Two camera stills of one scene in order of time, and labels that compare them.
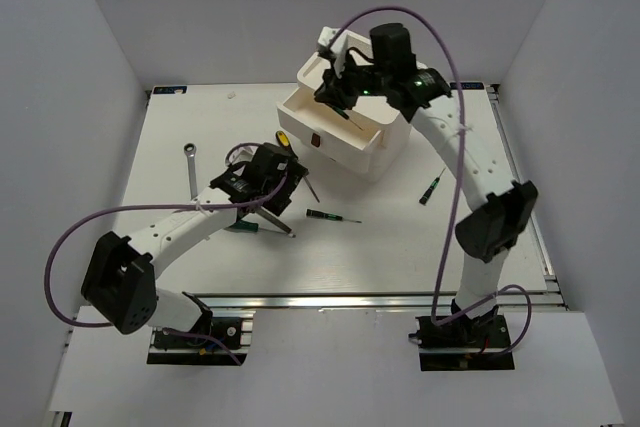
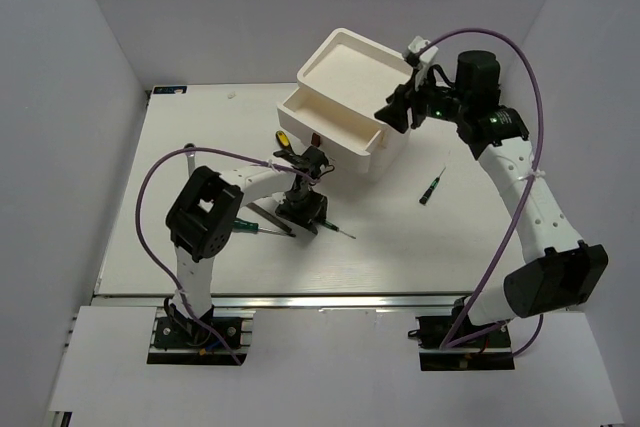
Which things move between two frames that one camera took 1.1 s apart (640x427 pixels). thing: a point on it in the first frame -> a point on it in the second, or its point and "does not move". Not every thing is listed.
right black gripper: [334, 90] -> [395, 114]
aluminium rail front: [367, 301] does not move
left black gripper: [293, 174] -> [318, 203]
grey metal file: [275, 220] does not move
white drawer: [303, 113] does not move
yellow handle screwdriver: [284, 142] does not move
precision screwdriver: [423, 200] does not move
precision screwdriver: [329, 216] -> [334, 227]
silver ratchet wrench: [190, 149] does not move
